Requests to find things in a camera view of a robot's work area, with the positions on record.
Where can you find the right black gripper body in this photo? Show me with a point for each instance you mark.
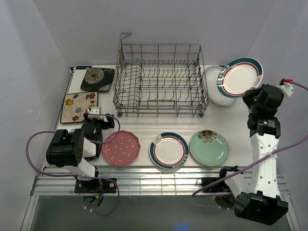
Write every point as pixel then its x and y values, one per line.
pixel 250 99

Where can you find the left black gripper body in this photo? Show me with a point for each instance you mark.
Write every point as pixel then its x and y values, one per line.
pixel 100 124

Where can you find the green red rimmed white plate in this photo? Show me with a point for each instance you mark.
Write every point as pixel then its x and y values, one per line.
pixel 239 76

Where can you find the green floral plate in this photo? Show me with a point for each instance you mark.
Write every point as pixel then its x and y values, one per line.
pixel 209 148

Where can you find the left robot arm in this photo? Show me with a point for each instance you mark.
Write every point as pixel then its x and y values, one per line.
pixel 71 149

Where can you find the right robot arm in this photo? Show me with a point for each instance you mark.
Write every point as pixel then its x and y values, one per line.
pixel 260 200

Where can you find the cream floral square plate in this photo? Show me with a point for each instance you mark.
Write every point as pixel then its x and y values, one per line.
pixel 75 106

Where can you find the pink dotted scalloped plate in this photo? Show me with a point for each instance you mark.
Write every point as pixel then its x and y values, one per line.
pixel 123 150

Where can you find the black floral square plate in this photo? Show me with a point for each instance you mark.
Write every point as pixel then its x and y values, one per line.
pixel 98 79

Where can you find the white oval plate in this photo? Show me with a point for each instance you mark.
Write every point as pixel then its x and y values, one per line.
pixel 211 75

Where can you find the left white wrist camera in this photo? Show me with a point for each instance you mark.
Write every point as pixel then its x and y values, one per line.
pixel 94 112

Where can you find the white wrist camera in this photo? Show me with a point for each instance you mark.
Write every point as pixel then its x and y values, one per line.
pixel 94 112
pixel 286 86

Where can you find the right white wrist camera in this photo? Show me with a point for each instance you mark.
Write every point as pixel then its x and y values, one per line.
pixel 286 86

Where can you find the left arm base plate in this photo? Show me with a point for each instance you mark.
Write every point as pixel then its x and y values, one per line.
pixel 94 186

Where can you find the grey wire dish rack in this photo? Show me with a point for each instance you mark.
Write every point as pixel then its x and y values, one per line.
pixel 159 80

